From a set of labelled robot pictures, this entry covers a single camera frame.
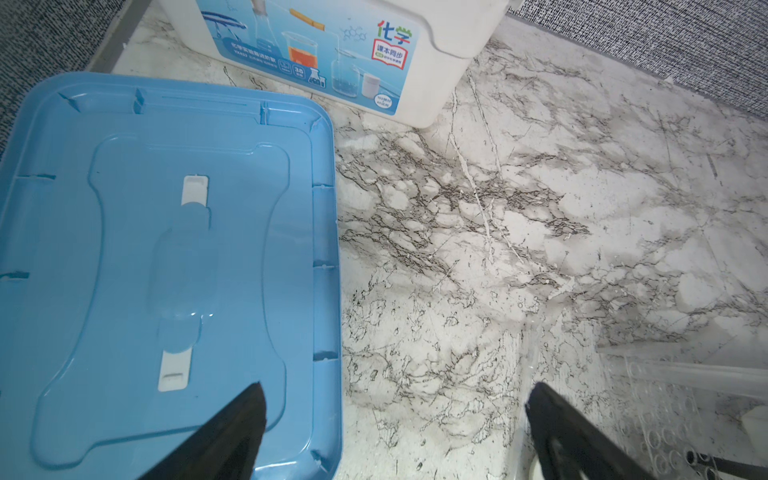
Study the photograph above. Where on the clear acrylic tube rack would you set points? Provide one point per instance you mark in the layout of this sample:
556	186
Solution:
654	423

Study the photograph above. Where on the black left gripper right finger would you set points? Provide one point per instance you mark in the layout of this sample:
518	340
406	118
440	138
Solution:
569	446

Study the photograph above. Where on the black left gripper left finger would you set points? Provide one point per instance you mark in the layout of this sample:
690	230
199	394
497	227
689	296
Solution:
225	447

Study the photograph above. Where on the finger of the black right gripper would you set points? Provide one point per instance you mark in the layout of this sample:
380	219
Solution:
711	467

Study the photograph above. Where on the white plastic storage box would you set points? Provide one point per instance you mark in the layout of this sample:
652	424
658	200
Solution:
398	59

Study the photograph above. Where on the blue plastic box lid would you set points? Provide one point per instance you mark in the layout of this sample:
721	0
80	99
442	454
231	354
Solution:
164	245

